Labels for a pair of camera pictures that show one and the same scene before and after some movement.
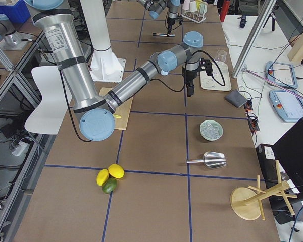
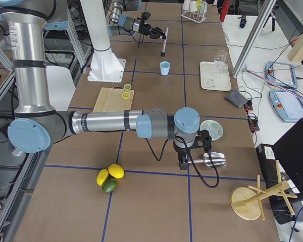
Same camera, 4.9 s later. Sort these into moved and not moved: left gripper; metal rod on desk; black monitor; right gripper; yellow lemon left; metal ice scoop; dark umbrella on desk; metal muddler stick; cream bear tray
Moved: right gripper; metal muddler stick; left gripper
Not moved: yellow lemon left; cream bear tray; metal ice scoop; black monitor; metal rod on desk; dark umbrella on desk
